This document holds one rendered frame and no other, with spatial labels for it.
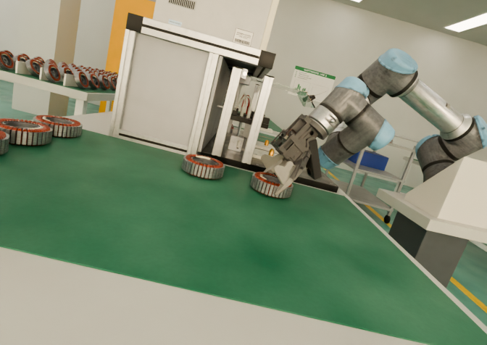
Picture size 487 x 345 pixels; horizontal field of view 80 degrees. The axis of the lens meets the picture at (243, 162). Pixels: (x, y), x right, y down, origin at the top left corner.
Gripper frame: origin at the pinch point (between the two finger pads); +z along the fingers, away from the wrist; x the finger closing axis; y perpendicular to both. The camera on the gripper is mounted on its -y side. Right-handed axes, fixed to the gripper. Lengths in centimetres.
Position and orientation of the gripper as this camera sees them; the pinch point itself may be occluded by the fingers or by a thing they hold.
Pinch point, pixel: (269, 186)
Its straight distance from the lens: 77.7
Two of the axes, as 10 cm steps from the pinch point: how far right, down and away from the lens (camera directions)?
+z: -6.9, 7.2, 0.5
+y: -6.9, -6.4, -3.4
